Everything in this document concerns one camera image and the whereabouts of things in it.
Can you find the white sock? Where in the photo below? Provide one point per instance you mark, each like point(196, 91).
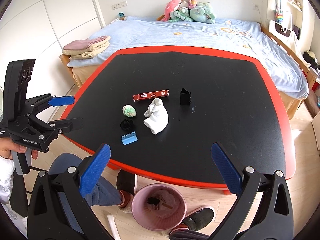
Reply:
point(156, 116)

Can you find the rainbow knitted bag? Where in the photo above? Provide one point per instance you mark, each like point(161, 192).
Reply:
point(279, 15)

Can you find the pink plush toy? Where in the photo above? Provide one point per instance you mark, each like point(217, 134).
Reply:
point(170, 7)

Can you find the striped green plush toy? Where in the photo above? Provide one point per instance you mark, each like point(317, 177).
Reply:
point(181, 14)

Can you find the red black table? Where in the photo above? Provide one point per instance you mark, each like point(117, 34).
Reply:
point(233, 101)

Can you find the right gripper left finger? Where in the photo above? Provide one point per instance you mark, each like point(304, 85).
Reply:
point(80, 183)

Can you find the green white wrapper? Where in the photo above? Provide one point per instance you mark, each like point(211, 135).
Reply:
point(129, 111)

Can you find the small black triangular box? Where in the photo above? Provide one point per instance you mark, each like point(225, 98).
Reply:
point(185, 97)

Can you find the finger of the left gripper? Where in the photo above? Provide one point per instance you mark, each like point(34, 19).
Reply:
point(65, 125)
point(61, 101)

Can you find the person's left hand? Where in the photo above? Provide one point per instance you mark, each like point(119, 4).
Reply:
point(7, 146)

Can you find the small blue plastic block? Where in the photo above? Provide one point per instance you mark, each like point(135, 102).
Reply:
point(129, 138)

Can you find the white tote bag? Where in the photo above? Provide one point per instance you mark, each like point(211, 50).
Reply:
point(286, 35)

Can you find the bed with blue sheet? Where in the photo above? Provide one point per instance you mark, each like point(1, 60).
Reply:
point(287, 71)

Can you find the long red paper box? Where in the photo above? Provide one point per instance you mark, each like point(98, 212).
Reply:
point(150, 95)

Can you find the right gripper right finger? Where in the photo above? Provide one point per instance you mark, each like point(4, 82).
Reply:
point(239, 181)

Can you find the person's blue trouser leg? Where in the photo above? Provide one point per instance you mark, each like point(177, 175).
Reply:
point(103, 194)

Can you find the folded pink beige blankets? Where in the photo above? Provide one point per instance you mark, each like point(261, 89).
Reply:
point(86, 49)

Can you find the black trash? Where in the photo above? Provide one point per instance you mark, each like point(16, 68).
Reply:
point(127, 125)

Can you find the pink trash bin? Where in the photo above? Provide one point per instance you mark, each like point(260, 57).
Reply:
point(158, 207)

